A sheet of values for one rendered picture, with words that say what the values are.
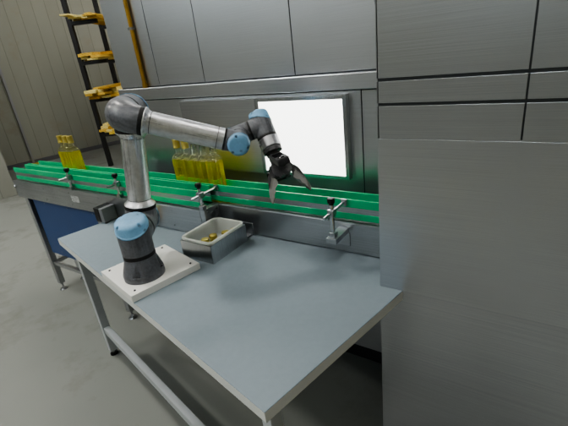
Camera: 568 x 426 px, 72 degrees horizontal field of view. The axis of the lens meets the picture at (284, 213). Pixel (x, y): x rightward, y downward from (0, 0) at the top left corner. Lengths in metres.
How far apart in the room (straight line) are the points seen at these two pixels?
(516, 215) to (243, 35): 1.25
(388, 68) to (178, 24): 1.20
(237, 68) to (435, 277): 1.19
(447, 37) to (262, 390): 0.95
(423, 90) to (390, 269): 0.55
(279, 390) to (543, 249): 0.74
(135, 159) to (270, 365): 0.87
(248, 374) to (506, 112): 0.89
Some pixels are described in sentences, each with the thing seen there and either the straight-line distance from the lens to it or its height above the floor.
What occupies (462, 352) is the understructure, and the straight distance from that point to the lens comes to 1.41.
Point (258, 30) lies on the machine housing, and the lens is 1.77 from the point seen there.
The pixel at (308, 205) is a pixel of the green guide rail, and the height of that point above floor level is 0.92.
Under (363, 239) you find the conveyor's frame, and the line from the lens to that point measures 1.49.
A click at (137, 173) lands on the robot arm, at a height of 1.14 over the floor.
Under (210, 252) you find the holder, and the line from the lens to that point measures 1.57.
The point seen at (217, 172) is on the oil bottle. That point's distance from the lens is 1.83.
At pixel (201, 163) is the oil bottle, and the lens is 1.87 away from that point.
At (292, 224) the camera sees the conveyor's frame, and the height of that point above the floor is 0.83.
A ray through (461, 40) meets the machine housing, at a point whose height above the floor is 1.47.
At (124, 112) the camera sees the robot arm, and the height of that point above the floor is 1.37.
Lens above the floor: 1.50
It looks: 22 degrees down
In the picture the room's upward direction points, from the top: 7 degrees counter-clockwise
